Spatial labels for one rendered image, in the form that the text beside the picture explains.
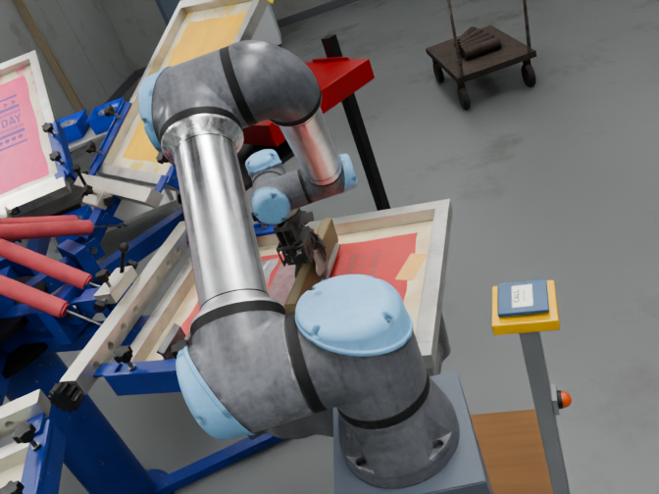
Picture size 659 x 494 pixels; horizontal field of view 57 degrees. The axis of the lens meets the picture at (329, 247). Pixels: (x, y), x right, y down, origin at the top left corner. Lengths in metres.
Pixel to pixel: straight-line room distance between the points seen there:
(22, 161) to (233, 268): 2.18
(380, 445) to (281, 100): 0.48
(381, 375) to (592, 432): 1.70
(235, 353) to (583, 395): 1.87
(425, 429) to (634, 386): 1.75
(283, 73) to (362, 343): 0.42
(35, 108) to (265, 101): 2.20
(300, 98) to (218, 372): 0.43
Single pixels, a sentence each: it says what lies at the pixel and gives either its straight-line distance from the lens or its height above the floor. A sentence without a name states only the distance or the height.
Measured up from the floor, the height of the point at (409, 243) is 0.95.
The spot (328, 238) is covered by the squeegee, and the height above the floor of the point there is 1.03.
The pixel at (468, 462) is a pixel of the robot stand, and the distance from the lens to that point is 0.77.
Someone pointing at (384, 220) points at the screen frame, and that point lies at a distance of 1.68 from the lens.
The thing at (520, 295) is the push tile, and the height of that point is 0.97.
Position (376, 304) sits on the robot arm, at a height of 1.42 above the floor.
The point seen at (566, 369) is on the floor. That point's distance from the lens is 2.50.
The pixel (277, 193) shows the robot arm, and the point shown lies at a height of 1.32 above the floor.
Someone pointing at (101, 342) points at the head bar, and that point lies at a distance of 1.61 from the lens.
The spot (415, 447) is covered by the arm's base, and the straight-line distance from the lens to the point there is 0.73.
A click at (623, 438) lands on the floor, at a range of 2.29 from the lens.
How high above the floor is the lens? 1.81
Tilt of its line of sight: 30 degrees down
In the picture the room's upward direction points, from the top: 21 degrees counter-clockwise
